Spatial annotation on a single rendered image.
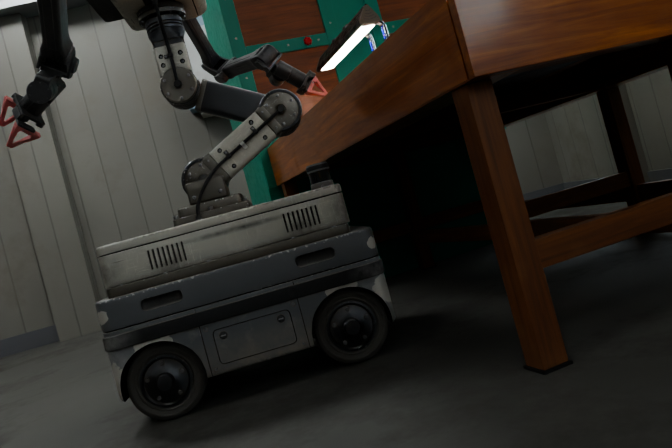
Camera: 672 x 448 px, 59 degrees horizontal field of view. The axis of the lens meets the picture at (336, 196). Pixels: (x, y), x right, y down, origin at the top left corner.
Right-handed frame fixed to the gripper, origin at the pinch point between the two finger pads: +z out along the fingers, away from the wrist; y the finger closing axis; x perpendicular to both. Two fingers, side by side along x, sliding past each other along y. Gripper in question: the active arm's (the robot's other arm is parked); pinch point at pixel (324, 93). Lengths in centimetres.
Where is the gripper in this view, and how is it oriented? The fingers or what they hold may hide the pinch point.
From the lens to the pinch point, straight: 219.3
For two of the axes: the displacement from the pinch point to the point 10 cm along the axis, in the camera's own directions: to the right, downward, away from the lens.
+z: 8.7, 4.4, 2.4
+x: -4.0, 9.0, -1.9
